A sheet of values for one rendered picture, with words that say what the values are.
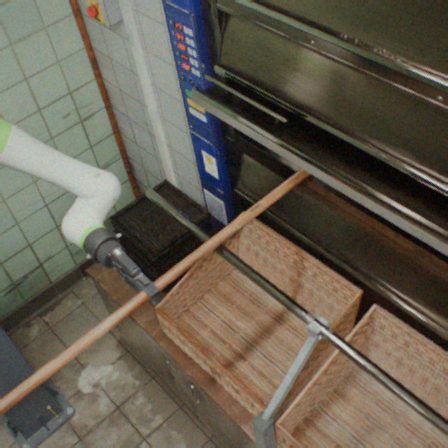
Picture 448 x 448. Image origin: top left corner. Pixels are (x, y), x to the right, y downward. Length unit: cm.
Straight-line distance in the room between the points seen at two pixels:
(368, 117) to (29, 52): 149
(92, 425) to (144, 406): 24
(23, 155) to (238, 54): 66
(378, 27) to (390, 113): 22
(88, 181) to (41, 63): 95
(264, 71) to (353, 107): 31
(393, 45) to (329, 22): 17
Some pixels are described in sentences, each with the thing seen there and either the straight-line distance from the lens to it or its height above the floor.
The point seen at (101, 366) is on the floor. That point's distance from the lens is 298.
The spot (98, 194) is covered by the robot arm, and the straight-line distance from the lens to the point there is 177.
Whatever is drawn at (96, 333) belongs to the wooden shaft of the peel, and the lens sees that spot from 158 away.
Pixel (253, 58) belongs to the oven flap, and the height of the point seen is 153.
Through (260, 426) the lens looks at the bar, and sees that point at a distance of 166.
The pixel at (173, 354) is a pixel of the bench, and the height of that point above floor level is 58.
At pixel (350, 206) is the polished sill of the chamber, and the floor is 117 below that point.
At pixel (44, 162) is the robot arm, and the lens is 171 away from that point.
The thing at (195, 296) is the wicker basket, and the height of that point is 62.
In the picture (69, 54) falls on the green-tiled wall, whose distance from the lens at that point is 266.
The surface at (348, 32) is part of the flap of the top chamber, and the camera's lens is 142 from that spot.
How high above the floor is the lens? 247
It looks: 48 degrees down
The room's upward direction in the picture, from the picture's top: 10 degrees counter-clockwise
